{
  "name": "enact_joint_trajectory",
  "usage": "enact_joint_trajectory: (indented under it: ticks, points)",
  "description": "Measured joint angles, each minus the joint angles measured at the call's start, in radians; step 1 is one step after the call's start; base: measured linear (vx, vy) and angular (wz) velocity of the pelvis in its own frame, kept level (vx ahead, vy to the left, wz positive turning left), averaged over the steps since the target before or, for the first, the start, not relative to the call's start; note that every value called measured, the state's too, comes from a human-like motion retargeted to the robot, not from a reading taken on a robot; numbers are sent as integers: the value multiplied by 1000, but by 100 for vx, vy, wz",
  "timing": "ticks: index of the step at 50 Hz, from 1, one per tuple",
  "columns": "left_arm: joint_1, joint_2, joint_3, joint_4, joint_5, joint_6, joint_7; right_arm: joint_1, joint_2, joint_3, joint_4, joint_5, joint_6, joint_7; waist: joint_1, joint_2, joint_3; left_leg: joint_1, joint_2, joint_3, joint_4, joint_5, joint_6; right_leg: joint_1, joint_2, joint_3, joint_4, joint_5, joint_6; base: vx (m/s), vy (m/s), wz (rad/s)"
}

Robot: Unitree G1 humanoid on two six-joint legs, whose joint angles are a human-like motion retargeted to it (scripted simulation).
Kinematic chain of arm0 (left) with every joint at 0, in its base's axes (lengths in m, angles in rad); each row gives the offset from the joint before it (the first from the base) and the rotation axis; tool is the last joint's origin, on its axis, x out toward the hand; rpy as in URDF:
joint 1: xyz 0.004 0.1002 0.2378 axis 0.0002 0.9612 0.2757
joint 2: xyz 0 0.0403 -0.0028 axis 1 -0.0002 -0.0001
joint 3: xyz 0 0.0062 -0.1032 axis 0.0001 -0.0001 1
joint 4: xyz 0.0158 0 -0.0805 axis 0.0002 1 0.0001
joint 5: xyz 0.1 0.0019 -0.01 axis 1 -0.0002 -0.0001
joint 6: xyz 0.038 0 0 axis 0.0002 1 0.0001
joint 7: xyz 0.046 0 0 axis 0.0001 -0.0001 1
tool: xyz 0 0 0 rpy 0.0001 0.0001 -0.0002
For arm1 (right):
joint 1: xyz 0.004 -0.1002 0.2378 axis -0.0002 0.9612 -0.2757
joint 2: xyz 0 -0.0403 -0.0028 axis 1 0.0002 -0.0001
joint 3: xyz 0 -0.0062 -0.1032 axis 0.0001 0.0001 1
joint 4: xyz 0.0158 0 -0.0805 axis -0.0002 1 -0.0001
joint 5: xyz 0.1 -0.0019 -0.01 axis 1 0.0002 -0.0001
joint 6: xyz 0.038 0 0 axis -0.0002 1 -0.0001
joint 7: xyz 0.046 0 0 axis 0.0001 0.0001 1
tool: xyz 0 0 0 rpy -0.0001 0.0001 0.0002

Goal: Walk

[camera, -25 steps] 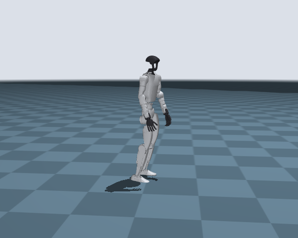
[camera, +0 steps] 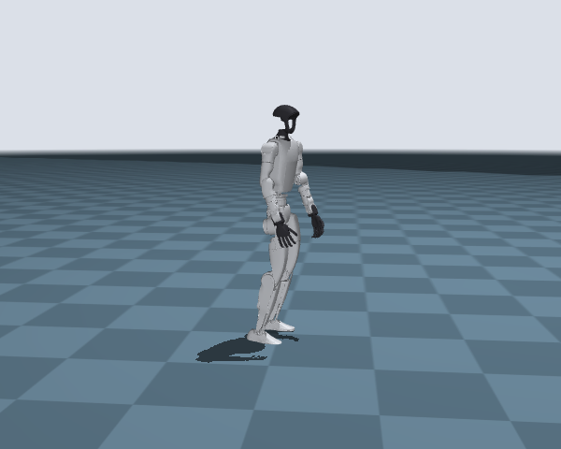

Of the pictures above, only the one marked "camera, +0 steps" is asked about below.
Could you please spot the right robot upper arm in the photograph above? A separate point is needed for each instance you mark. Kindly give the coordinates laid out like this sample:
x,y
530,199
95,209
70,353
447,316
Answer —
x,y
269,151

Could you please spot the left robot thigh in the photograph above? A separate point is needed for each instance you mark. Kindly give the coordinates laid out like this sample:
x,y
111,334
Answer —
x,y
293,251

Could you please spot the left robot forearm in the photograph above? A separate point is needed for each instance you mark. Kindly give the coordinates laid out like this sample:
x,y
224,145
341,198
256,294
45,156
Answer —
x,y
306,197

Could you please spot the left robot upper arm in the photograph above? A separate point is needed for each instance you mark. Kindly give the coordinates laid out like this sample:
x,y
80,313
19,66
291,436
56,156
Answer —
x,y
300,177

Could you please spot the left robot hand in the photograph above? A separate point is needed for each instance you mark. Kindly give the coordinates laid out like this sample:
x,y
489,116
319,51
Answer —
x,y
317,222

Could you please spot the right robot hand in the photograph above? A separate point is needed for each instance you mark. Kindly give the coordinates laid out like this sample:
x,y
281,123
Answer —
x,y
282,231

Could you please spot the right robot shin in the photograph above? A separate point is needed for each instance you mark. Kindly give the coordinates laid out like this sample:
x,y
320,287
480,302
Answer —
x,y
266,301

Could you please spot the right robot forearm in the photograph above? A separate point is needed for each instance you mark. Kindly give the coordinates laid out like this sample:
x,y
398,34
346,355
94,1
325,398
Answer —
x,y
271,201

